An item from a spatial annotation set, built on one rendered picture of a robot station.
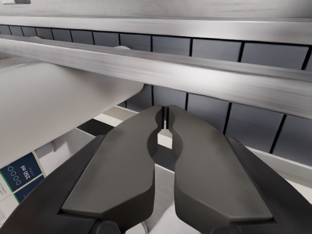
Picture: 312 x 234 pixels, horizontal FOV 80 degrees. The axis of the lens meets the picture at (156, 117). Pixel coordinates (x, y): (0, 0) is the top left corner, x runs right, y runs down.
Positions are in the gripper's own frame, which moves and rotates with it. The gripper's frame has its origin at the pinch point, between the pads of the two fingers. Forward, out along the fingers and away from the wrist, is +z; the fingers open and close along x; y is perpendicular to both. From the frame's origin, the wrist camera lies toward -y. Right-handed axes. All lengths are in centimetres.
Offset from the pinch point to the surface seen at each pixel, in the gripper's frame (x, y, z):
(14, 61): -15.3, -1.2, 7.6
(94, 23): -7.6, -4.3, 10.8
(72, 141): -17.0, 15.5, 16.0
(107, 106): -4.7, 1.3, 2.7
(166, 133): 0.1, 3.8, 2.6
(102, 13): -8.3, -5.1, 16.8
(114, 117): -5.1, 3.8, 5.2
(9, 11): -30.4, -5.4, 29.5
